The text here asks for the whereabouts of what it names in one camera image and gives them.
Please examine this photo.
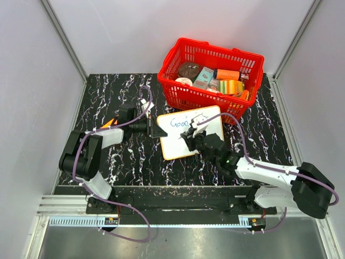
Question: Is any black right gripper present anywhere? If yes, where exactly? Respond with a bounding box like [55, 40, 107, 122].
[182, 127, 217, 165]

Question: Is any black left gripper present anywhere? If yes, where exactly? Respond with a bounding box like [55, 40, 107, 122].
[129, 115, 167, 139]

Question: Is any white board yellow frame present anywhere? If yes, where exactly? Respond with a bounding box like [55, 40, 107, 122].
[157, 106, 220, 160]

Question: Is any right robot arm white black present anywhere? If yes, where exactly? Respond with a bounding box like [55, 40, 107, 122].
[181, 129, 335, 219]

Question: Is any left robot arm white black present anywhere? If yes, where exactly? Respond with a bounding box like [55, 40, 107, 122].
[59, 105, 168, 214]

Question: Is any orange green sponge pack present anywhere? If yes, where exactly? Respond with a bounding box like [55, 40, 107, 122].
[101, 117, 118, 128]

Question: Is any pink white round item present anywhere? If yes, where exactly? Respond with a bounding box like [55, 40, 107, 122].
[175, 77, 193, 86]

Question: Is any teal white small box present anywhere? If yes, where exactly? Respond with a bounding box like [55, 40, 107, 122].
[192, 66, 214, 90]

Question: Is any striped sponge pack in basket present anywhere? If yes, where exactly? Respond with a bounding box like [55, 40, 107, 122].
[219, 79, 245, 95]

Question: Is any red plastic shopping basket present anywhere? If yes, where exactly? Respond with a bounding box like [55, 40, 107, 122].
[157, 38, 265, 119]

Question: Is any brown round chocolate item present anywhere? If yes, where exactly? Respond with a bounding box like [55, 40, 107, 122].
[177, 62, 200, 81]

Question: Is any orange bottle blue cap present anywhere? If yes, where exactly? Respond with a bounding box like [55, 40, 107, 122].
[213, 69, 240, 80]

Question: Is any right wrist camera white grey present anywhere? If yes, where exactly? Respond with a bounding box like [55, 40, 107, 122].
[189, 114, 209, 137]

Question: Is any wrist camera white grey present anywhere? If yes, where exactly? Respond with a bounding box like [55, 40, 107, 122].
[189, 114, 209, 137]
[140, 99, 154, 118]

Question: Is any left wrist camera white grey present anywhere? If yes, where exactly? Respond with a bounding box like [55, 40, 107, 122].
[140, 99, 154, 118]

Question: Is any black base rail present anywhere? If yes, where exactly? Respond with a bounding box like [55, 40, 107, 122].
[86, 186, 277, 226]

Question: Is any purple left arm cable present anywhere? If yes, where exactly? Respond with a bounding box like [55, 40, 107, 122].
[72, 86, 153, 203]

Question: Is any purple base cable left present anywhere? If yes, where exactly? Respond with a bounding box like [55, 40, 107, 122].
[98, 201, 152, 243]

